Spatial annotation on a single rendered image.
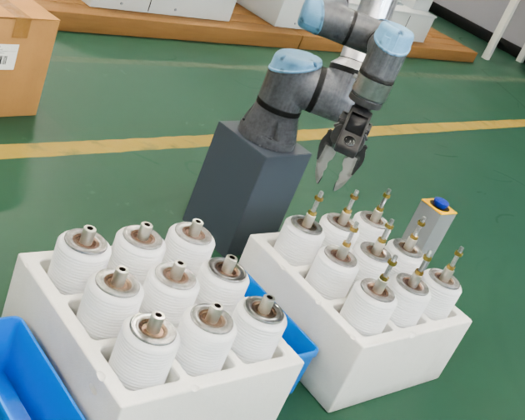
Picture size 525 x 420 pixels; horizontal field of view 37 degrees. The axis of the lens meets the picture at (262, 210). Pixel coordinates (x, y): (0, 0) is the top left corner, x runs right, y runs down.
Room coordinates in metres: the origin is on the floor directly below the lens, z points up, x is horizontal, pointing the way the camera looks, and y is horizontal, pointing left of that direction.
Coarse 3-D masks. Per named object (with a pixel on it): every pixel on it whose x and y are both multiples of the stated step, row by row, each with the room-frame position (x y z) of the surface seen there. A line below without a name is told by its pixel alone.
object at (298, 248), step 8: (288, 224) 1.54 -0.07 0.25; (280, 232) 1.56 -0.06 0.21; (288, 232) 1.53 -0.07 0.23; (296, 232) 1.52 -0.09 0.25; (304, 232) 1.53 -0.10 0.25; (280, 240) 1.54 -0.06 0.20; (288, 240) 1.53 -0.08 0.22; (296, 240) 1.52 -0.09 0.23; (304, 240) 1.52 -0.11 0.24; (312, 240) 1.52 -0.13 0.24; (320, 240) 1.54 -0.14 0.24; (280, 248) 1.53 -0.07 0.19; (288, 248) 1.52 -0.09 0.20; (296, 248) 1.52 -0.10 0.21; (304, 248) 1.52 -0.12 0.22; (312, 248) 1.53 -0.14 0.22; (288, 256) 1.52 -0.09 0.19; (296, 256) 1.52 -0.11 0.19; (304, 256) 1.52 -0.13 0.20; (312, 256) 1.54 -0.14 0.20; (296, 264) 1.52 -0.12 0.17; (304, 264) 1.53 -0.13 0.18
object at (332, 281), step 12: (312, 264) 1.48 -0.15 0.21; (324, 264) 1.45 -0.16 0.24; (336, 264) 1.45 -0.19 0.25; (312, 276) 1.46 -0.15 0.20; (324, 276) 1.44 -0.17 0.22; (336, 276) 1.44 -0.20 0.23; (348, 276) 1.45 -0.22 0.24; (324, 288) 1.44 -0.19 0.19; (336, 288) 1.44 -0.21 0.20; (348, 288) 1.47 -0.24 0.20
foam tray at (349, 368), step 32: (256, 256) 1.53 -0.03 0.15; (288, 288) 1.45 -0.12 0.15; (320, 320) 1.38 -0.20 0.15; (448, 320) 1.55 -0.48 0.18; (320, 352) 1.36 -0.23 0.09; (352, 352) 1.31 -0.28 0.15; (384, 352) 1.37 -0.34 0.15; (416, 352) 1.46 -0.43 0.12; (448, 352) 1.57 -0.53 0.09; (320, 384) 1.33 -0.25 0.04; (352, 384) 1.33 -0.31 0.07; (384, 384) 1.42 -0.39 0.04; (416, 384) 1.53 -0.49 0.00
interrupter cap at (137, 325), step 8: (144, 312) 1.02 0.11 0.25; (136, 320) 1.00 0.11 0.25; (144, 320) 1.01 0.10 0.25; (168, 320) 1.03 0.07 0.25; (136, 328) 0.98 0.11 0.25; (144, 328) 0.99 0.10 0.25; (168, 328) 1.01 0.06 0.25; (136, 336) 0.96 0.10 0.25; (144, 336) 0.97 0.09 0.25; (152, 336) 0.98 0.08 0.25; (160, 336) 0.99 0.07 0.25; (168, 336) 0.99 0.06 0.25; (176, 336) 1.00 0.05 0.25; (152, 344) 0.96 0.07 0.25; (160, 344) 0.96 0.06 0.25; (168, 344) 0.98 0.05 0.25
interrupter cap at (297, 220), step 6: (294, 216) 1.58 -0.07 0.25; (300, 216) 1.59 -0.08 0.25; (294, 222) 1.55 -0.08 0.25; (300, 222) 1.57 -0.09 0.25; (300, 228) 1.53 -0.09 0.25; (306, 228) 1.55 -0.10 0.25; (312, 228) 1.56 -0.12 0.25; (318, 228) 1.57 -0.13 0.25; (312, 234) 1.53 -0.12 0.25; (318, 234) 1.54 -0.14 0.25
